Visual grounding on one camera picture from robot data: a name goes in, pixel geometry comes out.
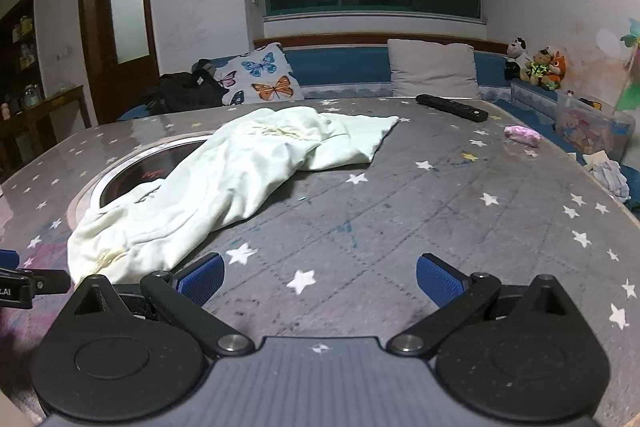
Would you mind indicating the brown plush bear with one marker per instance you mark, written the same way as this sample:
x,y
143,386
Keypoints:
x,y
537,67

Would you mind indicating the black remote control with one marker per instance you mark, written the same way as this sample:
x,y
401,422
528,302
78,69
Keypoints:
x,y
450,107

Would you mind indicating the round built-in hotplate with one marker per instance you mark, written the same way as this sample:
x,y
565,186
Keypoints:
x,y
150,162

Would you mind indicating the clear plastic toy box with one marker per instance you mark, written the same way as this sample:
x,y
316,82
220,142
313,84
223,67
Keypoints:
x,y
590,127

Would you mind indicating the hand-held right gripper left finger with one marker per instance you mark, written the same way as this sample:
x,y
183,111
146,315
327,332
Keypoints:
x,y
202,278

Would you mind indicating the plain grey pillow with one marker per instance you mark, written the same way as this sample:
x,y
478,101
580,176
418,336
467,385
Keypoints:
x,y
432,67

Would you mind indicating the black bag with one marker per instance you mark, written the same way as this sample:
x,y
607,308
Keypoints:
x,y
185,92

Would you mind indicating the pink fluffy earmuffs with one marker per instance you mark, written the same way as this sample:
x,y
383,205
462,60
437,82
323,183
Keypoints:
x,y
522,136

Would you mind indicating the glass jar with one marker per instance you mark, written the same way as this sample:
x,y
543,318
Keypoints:
x,y
32,96

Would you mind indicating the blue cushioned corner sofa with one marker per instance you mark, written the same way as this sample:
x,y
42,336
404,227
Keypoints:
x,y
340,67

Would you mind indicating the blue striped garment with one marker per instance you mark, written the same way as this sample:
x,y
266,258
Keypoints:
x,y
612,179

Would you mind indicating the wooden desk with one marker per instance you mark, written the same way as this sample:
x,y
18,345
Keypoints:
x,y
55,99

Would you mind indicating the pale green garment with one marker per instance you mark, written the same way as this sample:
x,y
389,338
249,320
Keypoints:
x,y
225,187

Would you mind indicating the colourful paper pinwheel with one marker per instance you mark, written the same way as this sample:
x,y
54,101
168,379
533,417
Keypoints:
x,y
631,72

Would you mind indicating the brown wooden glass-panel door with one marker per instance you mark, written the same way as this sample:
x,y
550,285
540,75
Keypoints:
x,y
95,57

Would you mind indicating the black and white plush toy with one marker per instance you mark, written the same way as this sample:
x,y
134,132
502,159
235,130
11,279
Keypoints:
x,y
517,54

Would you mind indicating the orange plush fox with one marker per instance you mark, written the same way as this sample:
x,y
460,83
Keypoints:
x,y
556,69

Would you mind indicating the dark wooden shelf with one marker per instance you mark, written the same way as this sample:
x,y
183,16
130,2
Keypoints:
x,y
15,57

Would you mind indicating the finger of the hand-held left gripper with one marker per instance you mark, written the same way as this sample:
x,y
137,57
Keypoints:
x,y
30,284
6,256

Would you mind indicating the yellow and black toy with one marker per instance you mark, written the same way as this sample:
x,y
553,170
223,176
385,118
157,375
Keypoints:
x,y
591,103

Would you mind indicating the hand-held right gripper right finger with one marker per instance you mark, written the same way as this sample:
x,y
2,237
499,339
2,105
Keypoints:
x,y
437,279

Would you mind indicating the butterfly print pillow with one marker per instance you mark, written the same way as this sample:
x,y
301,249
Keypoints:
x,y
262,74

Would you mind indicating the cream cloth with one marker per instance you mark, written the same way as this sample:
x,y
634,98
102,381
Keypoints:
x,y
595,158

